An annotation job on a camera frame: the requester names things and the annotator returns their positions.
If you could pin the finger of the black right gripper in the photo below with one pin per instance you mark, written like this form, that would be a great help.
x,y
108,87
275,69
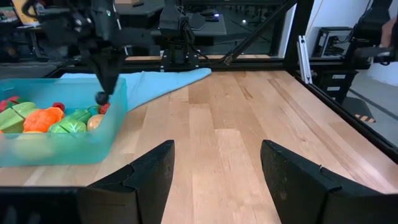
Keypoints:
x,y
112,73
99,71

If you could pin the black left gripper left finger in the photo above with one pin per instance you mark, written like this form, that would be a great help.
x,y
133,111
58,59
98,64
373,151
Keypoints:
x,y
149,186

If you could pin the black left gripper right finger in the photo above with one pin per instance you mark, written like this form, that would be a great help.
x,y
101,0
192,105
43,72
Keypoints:
x,y
292,186

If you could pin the black toy blackberry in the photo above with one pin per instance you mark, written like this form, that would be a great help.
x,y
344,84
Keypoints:
x,y
101,98

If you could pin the tan toy potato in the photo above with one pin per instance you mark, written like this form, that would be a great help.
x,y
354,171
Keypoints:
x,y
94,122

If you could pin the red toy raspberry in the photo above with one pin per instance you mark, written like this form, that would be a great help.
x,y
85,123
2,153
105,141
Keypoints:
x,y
58,106

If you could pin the green toy cucumber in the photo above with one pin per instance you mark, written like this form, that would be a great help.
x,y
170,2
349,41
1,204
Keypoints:
x,y
73,124

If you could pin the orange ridged toy tangerine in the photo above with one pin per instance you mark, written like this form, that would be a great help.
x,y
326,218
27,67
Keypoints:
x,y
40,119

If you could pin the red tomato with green top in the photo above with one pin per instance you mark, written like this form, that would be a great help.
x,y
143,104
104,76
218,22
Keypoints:
x,y
9,102

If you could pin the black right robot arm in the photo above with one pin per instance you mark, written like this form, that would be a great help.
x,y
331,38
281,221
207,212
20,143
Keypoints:
x,y
174,18

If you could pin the light blue cloth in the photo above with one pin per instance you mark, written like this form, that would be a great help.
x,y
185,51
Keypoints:
x,y
155,81

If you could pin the teal translucent plastic container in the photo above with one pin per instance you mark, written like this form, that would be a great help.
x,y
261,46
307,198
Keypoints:
x,y
77,146

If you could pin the black hazard-striped floor mat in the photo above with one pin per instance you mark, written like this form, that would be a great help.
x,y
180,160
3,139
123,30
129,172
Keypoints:
x,y
357,107

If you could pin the dark desk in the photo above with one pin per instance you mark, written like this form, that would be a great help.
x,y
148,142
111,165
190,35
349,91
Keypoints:
x,y
205,28

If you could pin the black drawer cabinet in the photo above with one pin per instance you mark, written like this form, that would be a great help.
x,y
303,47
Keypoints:
x,y
335,84

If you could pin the grey computer box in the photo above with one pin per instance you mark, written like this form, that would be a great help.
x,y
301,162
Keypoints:
x,y
331,40

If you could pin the person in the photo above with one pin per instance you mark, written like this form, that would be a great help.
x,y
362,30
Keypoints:
x,y
388,31

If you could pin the white aluminium extrusion post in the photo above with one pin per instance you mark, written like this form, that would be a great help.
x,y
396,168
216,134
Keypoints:
x,y
304,59

